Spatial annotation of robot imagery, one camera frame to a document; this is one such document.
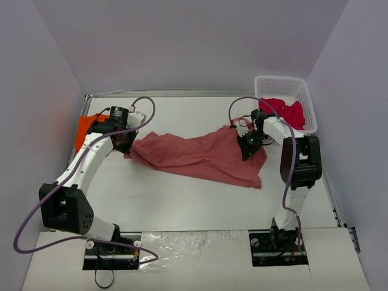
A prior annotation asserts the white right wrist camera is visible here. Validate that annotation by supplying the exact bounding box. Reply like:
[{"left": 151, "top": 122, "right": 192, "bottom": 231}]
[{"left": 230, "top": 118, "right": 250, "bottom": 137}]

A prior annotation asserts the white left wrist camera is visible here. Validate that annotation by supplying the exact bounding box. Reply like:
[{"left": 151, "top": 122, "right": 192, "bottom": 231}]
[{"left": 126, "top": 105, "right": 146, "bottom": 129}]

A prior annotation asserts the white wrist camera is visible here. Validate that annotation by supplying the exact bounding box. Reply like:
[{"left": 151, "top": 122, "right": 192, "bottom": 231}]
[
  {"left": 126, "top": 105, "right": 146, "bottom": 129},
  {"left": 230, "top": 118, "right": 250, "bottom": 137}
]

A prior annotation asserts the white plastic basket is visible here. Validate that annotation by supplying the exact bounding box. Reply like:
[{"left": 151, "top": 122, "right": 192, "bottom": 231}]
[{"left": 254, "top": 76, "right": 318, "bottom": 134}]

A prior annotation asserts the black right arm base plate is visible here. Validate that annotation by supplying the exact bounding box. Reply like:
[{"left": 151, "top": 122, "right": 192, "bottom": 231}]
[{"left": 249, "top": 230, "right": 309, "bottom": 267}]

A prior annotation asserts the magenta t shirt in basket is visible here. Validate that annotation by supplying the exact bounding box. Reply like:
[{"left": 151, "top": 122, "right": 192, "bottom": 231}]
[{"left": 258, "top": 98, "right": 306, "bottom": 130}]

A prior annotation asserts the thin black cable loop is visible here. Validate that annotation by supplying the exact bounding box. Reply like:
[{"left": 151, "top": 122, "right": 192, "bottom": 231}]
[{"left": 93, "top": 268, "right": 115, "bottom": 289}]

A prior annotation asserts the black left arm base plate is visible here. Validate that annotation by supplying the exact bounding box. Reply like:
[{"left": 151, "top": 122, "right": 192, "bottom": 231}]
[{"left": 82, "top": 241, "right": 140, "bottom": 271}]

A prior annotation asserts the pink t shirt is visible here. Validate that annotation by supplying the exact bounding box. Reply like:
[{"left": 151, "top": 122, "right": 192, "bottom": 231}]
[{"left": 124, "top": 125, "right": 267, "bottom": 189}]

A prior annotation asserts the orange folded t shirt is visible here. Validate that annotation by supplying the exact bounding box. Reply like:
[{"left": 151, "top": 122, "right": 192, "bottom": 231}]
[{"left": 74, "top": 114, "right": 109, "bottom": 153}]

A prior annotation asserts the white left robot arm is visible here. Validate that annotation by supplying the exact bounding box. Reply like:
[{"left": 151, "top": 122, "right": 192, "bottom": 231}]
[{"left": 39, "top": 106, "right": 146, "bottom": 253}]

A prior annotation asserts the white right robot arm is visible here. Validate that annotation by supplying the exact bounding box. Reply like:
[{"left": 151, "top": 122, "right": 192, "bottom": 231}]
[{"left": 232, "top": 109, "right": 322, "bottom": 250}]

